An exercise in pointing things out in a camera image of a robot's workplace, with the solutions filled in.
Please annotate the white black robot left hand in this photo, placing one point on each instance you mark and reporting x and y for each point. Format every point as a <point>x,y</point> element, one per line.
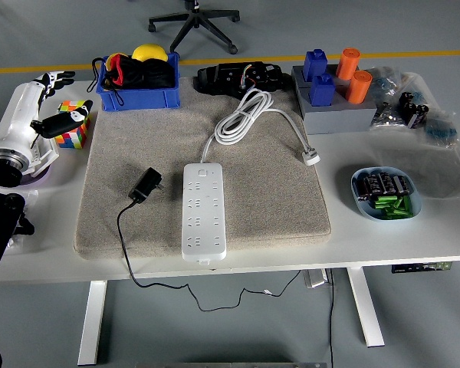
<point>19,115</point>

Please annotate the colourful puzzle cube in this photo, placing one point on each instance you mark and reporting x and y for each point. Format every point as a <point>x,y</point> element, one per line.
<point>74,140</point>

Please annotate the blue plastic bin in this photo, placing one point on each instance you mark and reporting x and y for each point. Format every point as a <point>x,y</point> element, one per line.
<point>138,99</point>

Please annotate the clear bag of silver screws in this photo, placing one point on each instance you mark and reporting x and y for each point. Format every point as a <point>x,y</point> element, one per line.
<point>19,245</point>

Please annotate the black pouch red yellow trim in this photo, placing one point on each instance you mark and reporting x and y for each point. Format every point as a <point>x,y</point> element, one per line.
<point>149,74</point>

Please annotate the yellow ball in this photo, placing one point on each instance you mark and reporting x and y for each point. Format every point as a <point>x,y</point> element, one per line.
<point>149,51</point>

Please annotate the black office chair base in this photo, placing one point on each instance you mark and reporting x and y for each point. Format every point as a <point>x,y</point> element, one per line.
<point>195,25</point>

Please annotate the white table leg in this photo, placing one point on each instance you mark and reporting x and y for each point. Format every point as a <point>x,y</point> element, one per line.
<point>366,306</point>
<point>92,326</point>

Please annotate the grey-brown mat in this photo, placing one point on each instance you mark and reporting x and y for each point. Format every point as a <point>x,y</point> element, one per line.
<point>272,199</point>

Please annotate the blue block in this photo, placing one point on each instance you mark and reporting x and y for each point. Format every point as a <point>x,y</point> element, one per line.
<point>314,63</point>
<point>322,92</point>

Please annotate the grey block base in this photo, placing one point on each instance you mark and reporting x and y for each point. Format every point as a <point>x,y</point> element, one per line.
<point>337,119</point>

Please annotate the orange cylinder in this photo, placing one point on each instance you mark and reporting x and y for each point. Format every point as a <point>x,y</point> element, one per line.
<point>359,88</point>
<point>347,65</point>

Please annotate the black capacitor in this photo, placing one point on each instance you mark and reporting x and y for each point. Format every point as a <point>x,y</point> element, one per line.
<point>373,186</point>
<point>402,184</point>
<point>387,184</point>
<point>361,189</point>

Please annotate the clear bag of blue parts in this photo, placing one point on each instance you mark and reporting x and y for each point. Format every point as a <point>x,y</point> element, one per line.
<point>385,82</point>
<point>441,130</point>

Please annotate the clear bag of dark screws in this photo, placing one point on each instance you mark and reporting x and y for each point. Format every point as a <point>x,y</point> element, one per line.
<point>387,117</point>

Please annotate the green cylinder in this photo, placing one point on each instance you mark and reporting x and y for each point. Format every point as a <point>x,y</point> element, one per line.
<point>396,213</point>
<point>385,202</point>
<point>405,204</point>

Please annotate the clear bag of black capacitors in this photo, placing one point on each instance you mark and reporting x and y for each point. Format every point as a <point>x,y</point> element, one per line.
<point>414,109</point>

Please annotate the light blue dish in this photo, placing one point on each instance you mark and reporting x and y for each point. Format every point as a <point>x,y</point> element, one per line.
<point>416,199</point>

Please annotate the large clear plastic bag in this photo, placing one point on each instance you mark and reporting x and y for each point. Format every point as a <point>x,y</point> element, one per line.
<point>425,161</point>

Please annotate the black table control panel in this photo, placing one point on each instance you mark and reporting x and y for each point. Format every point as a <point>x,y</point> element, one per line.
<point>421,267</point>

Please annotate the white wall socket panel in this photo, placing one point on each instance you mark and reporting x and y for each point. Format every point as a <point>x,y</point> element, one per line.
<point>46,153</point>

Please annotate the metal bracket under table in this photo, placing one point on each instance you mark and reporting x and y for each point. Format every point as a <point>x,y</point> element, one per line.
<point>316,279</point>

